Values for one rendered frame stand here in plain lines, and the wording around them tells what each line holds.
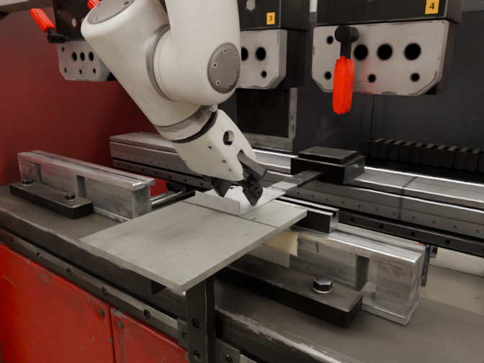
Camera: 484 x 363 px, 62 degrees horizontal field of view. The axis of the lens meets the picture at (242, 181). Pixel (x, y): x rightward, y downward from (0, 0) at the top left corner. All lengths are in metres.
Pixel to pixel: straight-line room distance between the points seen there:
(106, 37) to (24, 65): 0.92
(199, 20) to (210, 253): 0.25
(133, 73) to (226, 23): 0.11
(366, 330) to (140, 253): 0.31
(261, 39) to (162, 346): 0.52
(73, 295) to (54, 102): 0.65
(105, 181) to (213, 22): 0.61
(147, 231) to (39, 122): 0.86
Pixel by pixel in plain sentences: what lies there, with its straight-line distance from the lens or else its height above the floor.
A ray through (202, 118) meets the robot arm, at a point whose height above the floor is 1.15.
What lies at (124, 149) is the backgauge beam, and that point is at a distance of 1.29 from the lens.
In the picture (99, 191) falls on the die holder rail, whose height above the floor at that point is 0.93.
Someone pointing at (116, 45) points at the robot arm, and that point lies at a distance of 0.42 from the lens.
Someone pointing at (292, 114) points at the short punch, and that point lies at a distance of 0.60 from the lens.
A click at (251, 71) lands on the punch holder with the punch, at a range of 0.59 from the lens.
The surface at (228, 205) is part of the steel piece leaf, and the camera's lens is 0.58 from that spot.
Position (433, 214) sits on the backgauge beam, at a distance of 0.81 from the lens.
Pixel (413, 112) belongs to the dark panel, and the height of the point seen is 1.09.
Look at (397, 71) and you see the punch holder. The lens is 0.50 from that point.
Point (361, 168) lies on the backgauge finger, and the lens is 0.86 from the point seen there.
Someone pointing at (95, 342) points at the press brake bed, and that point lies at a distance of 0.94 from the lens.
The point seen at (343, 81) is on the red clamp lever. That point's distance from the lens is 0.48.
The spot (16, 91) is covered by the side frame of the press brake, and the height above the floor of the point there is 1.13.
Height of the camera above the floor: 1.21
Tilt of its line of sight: 17 degrees down
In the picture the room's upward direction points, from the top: straight up
